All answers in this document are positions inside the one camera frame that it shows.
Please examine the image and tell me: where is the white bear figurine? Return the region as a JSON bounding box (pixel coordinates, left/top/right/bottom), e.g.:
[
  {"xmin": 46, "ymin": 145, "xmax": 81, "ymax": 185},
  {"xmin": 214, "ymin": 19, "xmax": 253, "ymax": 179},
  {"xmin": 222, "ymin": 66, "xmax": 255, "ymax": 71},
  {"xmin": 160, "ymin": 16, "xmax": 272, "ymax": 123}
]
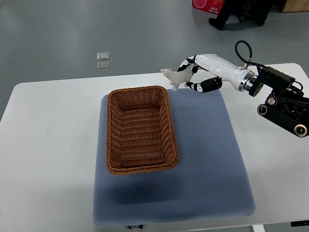
[{"xmin": 160, "ymin": 69, "xmax": 193, "ymax": 91}]

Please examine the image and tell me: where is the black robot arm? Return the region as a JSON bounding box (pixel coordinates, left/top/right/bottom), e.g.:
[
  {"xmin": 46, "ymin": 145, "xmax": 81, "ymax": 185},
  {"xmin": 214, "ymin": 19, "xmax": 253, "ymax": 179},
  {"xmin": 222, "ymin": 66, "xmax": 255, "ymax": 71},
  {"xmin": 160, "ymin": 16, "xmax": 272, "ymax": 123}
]
[{"xmin": 235, "ymin": 40, "xmax": 309, "ymax": 138}]

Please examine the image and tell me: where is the upper silver floor plate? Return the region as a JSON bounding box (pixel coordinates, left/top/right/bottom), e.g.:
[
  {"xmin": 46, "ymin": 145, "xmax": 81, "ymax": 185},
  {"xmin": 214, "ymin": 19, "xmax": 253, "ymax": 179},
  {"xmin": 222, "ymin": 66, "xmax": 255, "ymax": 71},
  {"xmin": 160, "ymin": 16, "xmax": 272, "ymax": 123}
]
[{"xmin": 97, "ymin": 52, "xmax": 110, "ymax": 60}]

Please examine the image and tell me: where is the brown cardboard box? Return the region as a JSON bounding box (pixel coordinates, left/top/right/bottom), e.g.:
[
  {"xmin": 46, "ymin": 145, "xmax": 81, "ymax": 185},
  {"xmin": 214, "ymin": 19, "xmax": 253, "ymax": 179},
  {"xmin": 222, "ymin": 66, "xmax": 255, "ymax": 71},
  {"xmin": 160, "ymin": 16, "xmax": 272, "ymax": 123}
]
[{"xmin": 278, "ymin": 0, "xmax": 309, "ymax": 13}]

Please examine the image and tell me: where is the lower silver floor plate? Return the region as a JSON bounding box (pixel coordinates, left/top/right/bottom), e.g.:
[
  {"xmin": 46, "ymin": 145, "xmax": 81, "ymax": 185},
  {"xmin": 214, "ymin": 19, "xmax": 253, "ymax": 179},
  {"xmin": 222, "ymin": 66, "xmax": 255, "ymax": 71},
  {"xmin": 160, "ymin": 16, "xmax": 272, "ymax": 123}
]
[{"xmin": 97, "ymin": 61, "xmax": 110, "ymax": 71}]

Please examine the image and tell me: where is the silver floor plate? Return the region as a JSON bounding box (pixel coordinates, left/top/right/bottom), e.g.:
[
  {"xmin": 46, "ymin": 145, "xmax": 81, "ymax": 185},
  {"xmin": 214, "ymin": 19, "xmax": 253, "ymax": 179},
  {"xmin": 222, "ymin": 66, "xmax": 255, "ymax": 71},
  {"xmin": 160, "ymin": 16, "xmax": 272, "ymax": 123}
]
[
  {"xmin": 97, "ymin": 52, "xmax": 110, "ymax": 60},
  {"xmin": 97, "ymin": 61, "xmax": 110, "ymax": 71}
]

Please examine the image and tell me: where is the red cardboard box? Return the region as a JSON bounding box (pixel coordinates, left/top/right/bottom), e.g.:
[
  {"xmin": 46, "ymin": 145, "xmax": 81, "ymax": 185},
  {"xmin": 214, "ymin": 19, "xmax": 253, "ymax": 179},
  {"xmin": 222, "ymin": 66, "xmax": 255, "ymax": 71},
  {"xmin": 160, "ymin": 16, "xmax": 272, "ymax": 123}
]
[{"xmin": 192, "ymin": 0, "xmax": 225, "ymax": 15}]

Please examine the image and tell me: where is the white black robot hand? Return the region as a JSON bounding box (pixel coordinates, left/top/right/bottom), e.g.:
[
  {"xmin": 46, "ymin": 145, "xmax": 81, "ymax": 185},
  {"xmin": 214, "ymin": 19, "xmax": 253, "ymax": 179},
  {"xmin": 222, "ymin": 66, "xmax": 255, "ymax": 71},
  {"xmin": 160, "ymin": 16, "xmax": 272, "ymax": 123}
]
[{"xmin": 178, "ymin": 54, "xmax": 256, "ymax": 93}]

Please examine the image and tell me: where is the brown wicker basket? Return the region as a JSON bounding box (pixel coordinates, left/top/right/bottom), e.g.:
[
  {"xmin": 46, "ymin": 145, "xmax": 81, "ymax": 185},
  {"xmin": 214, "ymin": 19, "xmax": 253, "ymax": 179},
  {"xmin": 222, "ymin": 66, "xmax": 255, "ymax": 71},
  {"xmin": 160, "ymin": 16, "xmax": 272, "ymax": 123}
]
[{"xmin": 106, "ymin": 86, "xmax": 179, "ymax": 175}]

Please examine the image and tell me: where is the black table control panel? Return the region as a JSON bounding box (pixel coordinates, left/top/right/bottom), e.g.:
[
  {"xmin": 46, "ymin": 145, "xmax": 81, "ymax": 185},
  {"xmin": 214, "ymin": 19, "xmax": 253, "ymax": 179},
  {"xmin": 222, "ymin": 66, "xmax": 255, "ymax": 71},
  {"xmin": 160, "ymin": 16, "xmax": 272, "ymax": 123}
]
[{"xmin": 291, "ymin": 220, "xmax": 309, "ymax": 227}]

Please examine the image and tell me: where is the person's black leg and shoe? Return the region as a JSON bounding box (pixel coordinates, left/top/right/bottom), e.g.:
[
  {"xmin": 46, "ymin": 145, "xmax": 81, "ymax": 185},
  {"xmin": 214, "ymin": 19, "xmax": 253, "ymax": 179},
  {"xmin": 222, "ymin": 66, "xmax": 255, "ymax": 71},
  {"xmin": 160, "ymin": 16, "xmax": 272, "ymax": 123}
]
[{"xmin": 209, "ymin": 0, "xmax": 274, "ymax": 30}]

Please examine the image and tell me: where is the blue grey quilted mat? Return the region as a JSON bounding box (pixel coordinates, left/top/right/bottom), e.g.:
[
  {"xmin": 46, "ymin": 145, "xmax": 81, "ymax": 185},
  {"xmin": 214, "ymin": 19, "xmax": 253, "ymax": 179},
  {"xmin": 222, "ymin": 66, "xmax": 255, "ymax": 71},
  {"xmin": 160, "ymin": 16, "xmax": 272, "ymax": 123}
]
[{"xmin": 93, "ymin": 88, "xmax": 255, "ymax": 226}]

